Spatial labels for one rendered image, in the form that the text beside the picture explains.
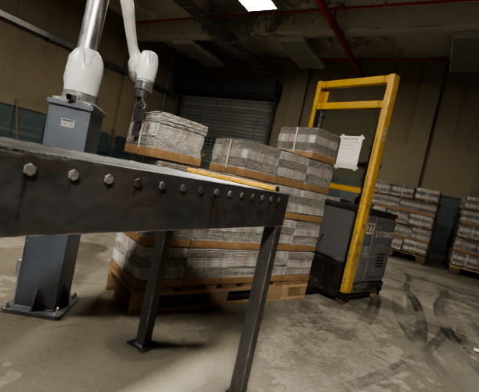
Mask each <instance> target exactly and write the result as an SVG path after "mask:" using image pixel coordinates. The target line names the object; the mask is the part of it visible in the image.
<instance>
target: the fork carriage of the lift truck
mask: <svg viewBox="0 0 479 392"><path fill-rule="evenodd" d="M311 252H313V253H315V254H314V258H313V260H312V263H311V269H310V274H309V280H307V281H308V283H312V284H314V285H316V286H318V287H319V288H318V289H319V290H320V291H322V292H325V293H326V294H329V295H331V296H336V292H337V286H338V283H339V278H340V275H341V269H342V265H343V261H344V260H342V259H340V258H338V257H334V256H331V255H329V254H325V253H323V252H321V251H318V250H315V251H311Z"/></svg>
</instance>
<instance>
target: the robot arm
mask: <svg viewBox="0 0 479 392"><path fill-rule="evenodd" d="M120 1H121V8H122V12H123V18H124V28H125V33H126V38H127V44H128V52H129V56H130V59H129V61H128V72H129V76H130V78H131V80H132V81H133V82H135V89H136V90H135V98H137V101H136V104H134V112H133V120H132V121H133V122H134V125H133V129H132V133H131V135H133V136H138V132H139V127H140V123H142V121H143V118H144V115H145V110H146V108H147V106H148V105H146V100H149V97H150V93H152V87H153V83H154V81H155V79H156V75H157V72H158V66H159V59H158V55H157V54H156V53H154V52H153V51H143V52H142V53H141V54H140V52H139V49H138V43H137V35H136V25H135V9H134V3H133V0H120ZM108 4H109V0H87V3H86V9H85V13H84V16H83V20H82V26H81V30H80V34H79V40H78V44H77V48H76V49H75V50H73V52H72V53H70V55H69V56H68V61H67V65H66V67H65V73H64V77H63V79H64V89H63V92H62V95H61V96H52V98H55V99H58V100H64V101H68V102H72V103H78V104H82V105H86V106H90V107H95V108H96V109H97V110H100V111H101V112H103V110H101V109H100V108H99V107H98V106H97V100H98V96H99V93H100V87H101V84H102V79H103V61H102V58H101V56H100V55H99V53H98V48H99V45H100V38H101V34H102V31H103V24H104V21H105V17H106V14H107V7H108Z"/></svg>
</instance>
